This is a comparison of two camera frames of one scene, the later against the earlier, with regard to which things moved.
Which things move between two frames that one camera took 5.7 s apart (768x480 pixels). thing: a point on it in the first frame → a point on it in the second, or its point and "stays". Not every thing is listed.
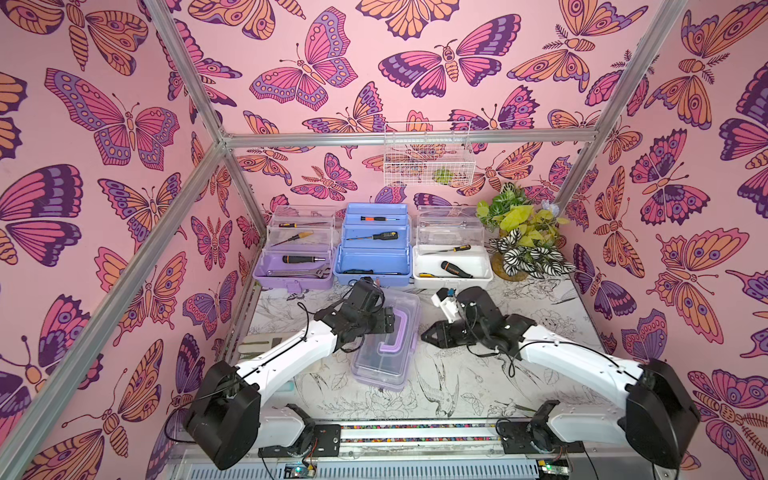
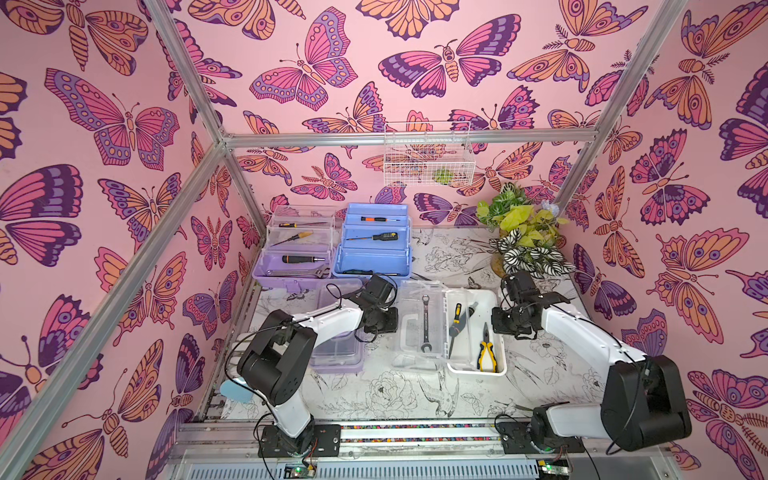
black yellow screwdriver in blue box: (392, 235) stays
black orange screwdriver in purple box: (301, 259) stays
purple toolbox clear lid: (384, 361) → (343, 353)
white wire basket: (428, 154) stays
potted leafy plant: (527, 244) stays
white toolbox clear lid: (449, 229) → (423, 337)
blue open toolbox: (375, 243) stays
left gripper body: (377, 323) stays
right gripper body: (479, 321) → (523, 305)
